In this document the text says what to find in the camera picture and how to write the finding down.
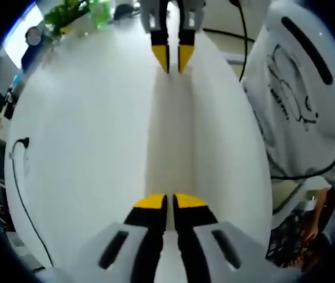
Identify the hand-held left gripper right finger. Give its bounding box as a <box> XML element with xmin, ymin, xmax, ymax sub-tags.
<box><xmin>173</xmin><ymin>193</ymin><xmax>297</xmax><ymax>283</ymax></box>

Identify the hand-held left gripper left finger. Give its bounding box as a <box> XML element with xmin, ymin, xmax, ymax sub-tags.
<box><xmin>52</xmin><ymin>193</ymin><xmax>168</xmax><ymax>283</ymax></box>

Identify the green plastic bottle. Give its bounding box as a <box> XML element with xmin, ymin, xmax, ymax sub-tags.
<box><xmin>90</xmin><ymin>0</ymin><xmax>112</xmax><ymax>28</ymax></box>

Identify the dark patterned cloth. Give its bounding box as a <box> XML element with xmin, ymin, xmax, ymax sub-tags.
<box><xmin>266</xmin><ymin>187</ymin><xmax>335</xmax><ymax>269</ymax></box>

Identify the potted green plant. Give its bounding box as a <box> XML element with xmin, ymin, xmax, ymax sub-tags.
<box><xmin>43</xmin><ymin>0</ymin><xmax>93</xmax><ymax>35</ymax></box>

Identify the person's white printed shirt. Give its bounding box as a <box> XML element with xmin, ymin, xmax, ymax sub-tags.
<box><xmin>241</xmin><ymin>44</ymin><xmax>335</xmax><ymax>197</ymax></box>

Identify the white chest device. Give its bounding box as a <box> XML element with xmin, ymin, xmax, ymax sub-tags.
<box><xmin>260</xmin><ymin>0</ymin><xmax>335</xmax><ymax>143</ymax></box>

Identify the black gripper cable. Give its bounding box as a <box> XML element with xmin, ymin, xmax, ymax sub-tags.
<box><xmin>203</xmin><ymin>0</ymin><xmax>257</xmax><ymax>82</ymax></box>

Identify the black cable with plug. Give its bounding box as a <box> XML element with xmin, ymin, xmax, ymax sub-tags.
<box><xmin>7</xmin><ymin>137</ymin><xmax>54</xmax><ymax>266</ymax></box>

